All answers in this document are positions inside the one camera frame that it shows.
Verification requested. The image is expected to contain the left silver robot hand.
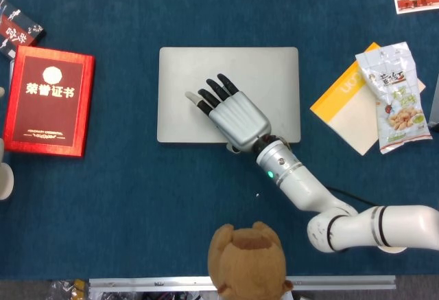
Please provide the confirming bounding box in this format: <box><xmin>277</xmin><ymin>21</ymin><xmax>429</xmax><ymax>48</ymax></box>
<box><xmin>0</xmin><ymin>86</ymin><xmax>5</xmax><ymax>162</ymax></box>

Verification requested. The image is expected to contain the grey flat object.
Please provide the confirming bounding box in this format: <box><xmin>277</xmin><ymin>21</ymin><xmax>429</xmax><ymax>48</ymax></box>
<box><xmin>428</xmin><ymin>72</ymin><xmax>439</xmax><ymax>126</ymax></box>

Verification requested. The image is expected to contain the tangle of dark cables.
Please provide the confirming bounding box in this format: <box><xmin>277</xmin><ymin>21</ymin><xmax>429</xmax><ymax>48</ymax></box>
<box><xmin>99</xmin><ymin>291</ymin><xmax>214</xmax><ymax>300</ymax></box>

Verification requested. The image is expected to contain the black cable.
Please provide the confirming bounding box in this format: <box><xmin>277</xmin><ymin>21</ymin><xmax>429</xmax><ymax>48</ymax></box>
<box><xmin>324</xmin><ymin>185</ymin><xmax>377</xmax><ymax>207</ymax></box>

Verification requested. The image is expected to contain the clear plastic bag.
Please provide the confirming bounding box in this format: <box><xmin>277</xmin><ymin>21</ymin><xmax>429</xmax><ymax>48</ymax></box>
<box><xmin>46</xmin><ymin>278</ymin><xmax>90</xmax><ymax>300</ymax></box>

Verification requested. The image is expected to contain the yellow and cream notebook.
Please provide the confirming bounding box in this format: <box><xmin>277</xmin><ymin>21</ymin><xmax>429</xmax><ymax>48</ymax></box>
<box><xmin>309</xmin><ymin>41</ymin><xmax>427</xmax><ymax>157</ymax></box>

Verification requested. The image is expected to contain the black and red patterned box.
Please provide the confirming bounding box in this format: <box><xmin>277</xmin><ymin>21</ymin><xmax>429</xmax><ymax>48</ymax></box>
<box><xmin>0</xmin><ymin>0</ymin><xmax>45</xmax><ymax>61</ymax></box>

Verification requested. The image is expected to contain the white paper cup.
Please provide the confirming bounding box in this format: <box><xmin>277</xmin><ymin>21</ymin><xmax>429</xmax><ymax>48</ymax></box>
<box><xmin>375</xmin><ymin>244</ymin><xmax>408</xmax><ymax>255</ymax></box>

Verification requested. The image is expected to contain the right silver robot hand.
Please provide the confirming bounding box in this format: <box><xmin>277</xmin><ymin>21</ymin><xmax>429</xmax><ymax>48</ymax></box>
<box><xmin>184</xmin><ymin>73</ymin><xmax>272</xmax><ymax>154</ymax></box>

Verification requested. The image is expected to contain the white peanut snack bag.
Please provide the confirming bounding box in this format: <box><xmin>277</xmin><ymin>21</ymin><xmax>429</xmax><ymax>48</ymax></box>
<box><xmin>355</xmin><ymin>41</ymin><xmax>434</xmax><ymax>155</ymax></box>

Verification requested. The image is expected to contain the brown plush toy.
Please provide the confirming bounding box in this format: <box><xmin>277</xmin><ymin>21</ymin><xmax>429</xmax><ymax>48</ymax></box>
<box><xmin>207</xmin><ymin>220</ymin><xmax>295</xmax><ymax>300</ymax></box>

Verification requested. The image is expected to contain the red honorary certificate folder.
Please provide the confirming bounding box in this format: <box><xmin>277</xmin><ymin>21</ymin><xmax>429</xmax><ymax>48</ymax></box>
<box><xmin>2</xmin><ymin>45</ymin><xmax>96</xmax><ymax>159</ymax></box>

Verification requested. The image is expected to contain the aluminium profile rail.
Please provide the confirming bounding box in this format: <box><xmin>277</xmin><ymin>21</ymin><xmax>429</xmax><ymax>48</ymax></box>
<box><xmin>88</xmin><ymin>275</ymin><xmax>397</xmax><ymax>292</ymax></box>

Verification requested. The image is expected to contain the white round object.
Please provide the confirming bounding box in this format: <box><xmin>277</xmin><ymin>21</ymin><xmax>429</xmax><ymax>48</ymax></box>
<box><xmin>0</xmin><ymin>162</ymin><xmax>15</xmax><ymax>201</ymax></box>

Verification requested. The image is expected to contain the silver grey laptop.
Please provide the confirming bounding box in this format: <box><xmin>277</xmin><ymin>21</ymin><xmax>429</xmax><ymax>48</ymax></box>
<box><xmin>156</xmin><ymin>46</ymin><xmax>302</xmax><ymax>145</ymax></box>

